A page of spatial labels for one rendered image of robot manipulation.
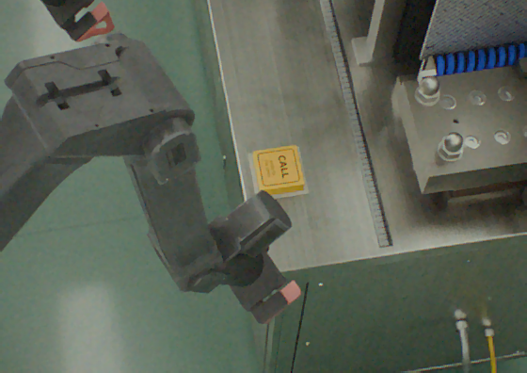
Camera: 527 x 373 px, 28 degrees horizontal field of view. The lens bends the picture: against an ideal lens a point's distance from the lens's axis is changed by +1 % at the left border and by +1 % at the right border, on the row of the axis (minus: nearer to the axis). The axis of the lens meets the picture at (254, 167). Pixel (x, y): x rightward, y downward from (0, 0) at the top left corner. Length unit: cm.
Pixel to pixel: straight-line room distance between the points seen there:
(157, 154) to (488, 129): 83
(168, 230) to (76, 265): 154
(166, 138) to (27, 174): 11
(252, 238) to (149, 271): 133
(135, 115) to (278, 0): 103
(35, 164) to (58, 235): 181
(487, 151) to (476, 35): 18
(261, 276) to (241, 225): 14
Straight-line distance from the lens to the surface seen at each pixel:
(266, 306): 133
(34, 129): 77
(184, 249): 108
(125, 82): 80
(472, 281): 181
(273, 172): 159
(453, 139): 148
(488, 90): 158
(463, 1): 150
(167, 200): 96
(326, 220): 159
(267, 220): 118
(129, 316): 249
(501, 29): 159
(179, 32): 283
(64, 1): 152
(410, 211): 162
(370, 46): 172
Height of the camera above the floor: 236
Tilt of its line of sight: 64 degrees down
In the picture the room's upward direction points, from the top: 2 degrees clockwise
